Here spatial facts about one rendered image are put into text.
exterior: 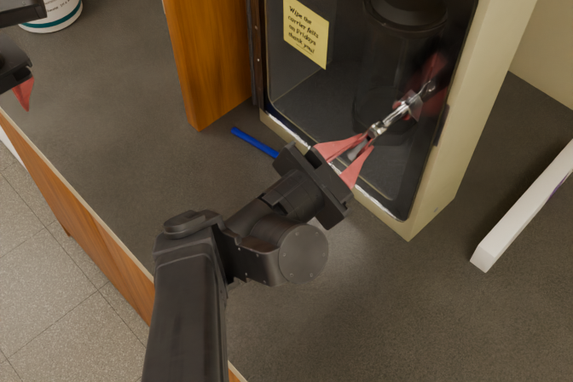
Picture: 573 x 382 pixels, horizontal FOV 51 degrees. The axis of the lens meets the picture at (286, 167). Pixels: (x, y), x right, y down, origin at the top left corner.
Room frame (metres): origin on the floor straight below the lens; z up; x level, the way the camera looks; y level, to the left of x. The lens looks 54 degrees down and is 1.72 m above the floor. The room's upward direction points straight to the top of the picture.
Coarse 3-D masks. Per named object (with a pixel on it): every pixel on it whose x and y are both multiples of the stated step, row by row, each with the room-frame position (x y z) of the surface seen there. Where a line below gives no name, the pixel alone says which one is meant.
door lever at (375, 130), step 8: (392, 104) 0.46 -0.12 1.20; (400, 104) 0.45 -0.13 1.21; (392, 112) 0.44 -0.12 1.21; (400, 112) 0.44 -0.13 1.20; (408, 112) 0.44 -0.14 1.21; (376, 120) 0.43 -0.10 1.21; (384, 120) 0.43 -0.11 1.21; (392, 120) 0.43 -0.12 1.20; (368, 128) 0.42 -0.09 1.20; (376, 128) 0.42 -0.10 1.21; (384, 128) 0.42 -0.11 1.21; (360, 136) 0.43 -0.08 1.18; (368, 136) 0.42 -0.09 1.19; (376, 136) 0.41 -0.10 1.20; (360, 144) 0.43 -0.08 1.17; (368, 144) 0.42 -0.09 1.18; (352, 152) 0.43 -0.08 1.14; (360, 152) 0.42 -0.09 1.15; (352, 160) 0.43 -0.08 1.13
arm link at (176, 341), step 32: (160, 256) 0.26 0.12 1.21; (192, 256) 0.25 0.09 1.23; (160, 288) 0.21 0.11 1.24; (192, 288) 0.21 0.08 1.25; (224, 288) 0.24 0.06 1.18; (160, 320) 0.17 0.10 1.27; (192, 320) 0.17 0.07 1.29; (224, 320) 0.19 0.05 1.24; (160, 352) 0.14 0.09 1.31; (192, 352) 0.13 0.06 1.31; (224, 352) 0.14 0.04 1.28
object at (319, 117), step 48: (336, 0) 0.53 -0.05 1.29; (384, 0) 0.48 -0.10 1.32; (432, 0) 0.45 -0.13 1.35; (288, 48) 0.58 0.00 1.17; (336, 48) 0.53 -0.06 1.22; (384, 48) 0.48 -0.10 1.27; (432, 48) 0.44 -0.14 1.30; (288, 96) 0.58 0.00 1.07; (336, 96) 0.52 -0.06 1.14; (384, 96) 0.47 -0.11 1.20; (432, 96) 0.43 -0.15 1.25; (384, 144) 0.46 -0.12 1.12; (432, 144) 0.42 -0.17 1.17; (384, 192) 0.45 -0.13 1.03
